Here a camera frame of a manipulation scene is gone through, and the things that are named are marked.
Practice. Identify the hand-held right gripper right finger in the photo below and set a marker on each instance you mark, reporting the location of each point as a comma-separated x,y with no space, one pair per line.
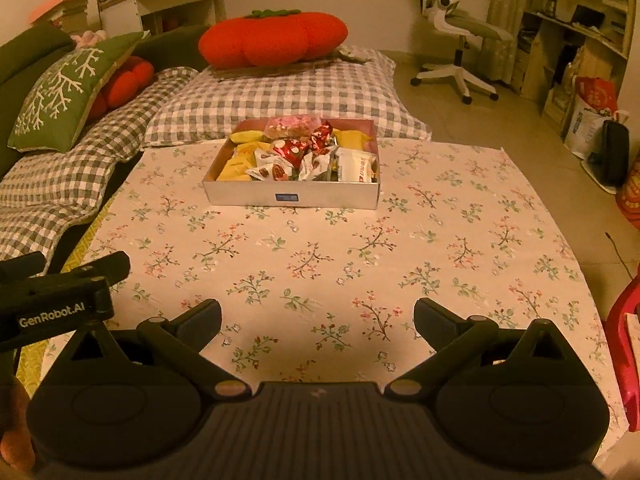
437,320

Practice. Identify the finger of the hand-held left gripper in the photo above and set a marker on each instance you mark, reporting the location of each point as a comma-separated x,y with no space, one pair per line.
100,262
22,267

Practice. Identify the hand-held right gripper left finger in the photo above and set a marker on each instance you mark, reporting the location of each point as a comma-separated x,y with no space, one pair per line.
200,322

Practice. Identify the pink and silver storage box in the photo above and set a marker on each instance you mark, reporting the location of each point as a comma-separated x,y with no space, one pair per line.
250,192

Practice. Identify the large yellow snack packet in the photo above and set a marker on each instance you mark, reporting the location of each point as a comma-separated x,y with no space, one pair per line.
235,167

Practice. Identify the white nut snack packet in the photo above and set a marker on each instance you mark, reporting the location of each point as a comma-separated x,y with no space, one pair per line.
272,170
315,165
265,155

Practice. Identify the white and red snack packet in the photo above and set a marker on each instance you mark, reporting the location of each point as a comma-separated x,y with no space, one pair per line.
356,165

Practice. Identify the red brown snack packet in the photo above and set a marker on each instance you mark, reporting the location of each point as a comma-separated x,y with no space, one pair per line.
292,149

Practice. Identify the pink snack packet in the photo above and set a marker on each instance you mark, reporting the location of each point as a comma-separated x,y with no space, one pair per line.
287,126

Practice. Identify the red foil snack packet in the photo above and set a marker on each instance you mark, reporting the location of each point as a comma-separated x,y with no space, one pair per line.
320,137

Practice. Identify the person's left hand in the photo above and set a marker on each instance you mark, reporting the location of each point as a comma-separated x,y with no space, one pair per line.
15,440

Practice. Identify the grey checkered pillow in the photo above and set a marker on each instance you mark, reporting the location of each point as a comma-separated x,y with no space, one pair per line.
125,120
300,95
40,220

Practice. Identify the floral cloth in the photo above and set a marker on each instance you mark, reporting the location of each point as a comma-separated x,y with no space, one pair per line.
325,240

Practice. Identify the green snowflake cushion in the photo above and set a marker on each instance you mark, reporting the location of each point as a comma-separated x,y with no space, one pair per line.
60,90

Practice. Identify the small red pumpkin cushion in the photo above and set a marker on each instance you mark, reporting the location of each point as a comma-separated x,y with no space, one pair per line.
130,77

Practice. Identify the red plastic stool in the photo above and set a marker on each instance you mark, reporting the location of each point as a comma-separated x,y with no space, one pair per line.
625,340

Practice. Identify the dark green sofa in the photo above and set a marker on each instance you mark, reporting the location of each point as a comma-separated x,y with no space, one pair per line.
25,50

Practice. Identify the pink plush toy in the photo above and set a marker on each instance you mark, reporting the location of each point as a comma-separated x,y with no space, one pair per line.
87,36

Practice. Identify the orange bag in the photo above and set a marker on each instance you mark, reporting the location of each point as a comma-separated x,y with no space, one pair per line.
631,195

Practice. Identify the black case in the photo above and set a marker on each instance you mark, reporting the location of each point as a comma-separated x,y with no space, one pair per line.
614,152

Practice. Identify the red and white bag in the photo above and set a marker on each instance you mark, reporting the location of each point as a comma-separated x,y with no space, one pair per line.
592,110

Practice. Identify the large red pumpkin cushion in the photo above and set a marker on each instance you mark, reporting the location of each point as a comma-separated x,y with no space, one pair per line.
275,35

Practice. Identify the white office chair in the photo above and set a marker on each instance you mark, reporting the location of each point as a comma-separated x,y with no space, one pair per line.
465,25

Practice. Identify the wooden desk shelf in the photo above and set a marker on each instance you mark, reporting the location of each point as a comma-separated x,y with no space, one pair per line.
575,25

